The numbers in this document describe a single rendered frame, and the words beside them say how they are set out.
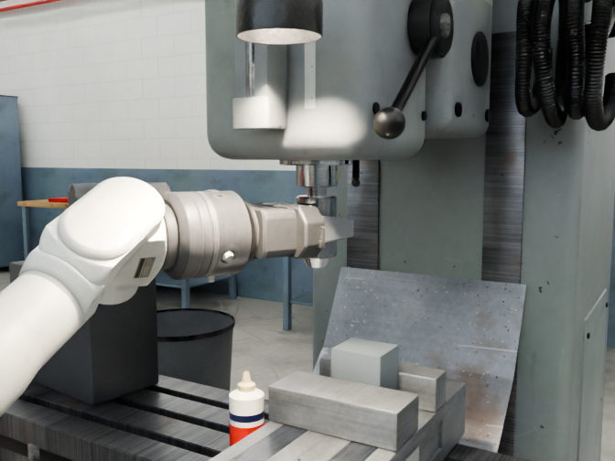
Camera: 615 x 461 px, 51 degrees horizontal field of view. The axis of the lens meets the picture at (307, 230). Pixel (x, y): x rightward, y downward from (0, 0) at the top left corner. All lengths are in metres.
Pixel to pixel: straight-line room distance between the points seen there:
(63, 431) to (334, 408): 0.40
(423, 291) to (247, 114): 0.55
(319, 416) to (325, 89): 0.33
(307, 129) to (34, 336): 0.31
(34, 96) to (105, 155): 1.32
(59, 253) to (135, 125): 6.38
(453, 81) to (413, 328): 0.44
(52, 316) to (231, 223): 0.20
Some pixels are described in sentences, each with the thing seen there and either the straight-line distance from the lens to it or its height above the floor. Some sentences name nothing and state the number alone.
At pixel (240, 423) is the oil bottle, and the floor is 1.01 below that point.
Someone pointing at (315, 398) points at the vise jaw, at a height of 1.07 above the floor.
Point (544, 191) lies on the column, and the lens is 1.03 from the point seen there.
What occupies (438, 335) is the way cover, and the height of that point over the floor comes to 1.03.
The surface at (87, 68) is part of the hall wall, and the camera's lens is 7.49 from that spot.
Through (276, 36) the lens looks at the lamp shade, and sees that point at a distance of 0.59.
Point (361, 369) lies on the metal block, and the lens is 0.72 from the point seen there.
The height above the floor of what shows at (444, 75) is 1.41.
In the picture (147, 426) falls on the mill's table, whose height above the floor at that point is 0.96.
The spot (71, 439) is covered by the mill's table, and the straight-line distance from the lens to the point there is 0.92.
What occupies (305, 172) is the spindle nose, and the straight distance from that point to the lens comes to 0.72.
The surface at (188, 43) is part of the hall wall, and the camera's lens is 6.51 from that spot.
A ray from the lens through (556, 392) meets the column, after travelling 1.08.
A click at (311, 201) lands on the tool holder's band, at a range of 0.72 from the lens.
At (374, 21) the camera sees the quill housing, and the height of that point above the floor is 1.44.
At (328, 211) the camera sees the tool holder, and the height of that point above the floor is 1.25.
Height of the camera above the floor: 1.31
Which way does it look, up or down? 6 degrees down
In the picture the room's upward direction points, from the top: straight up
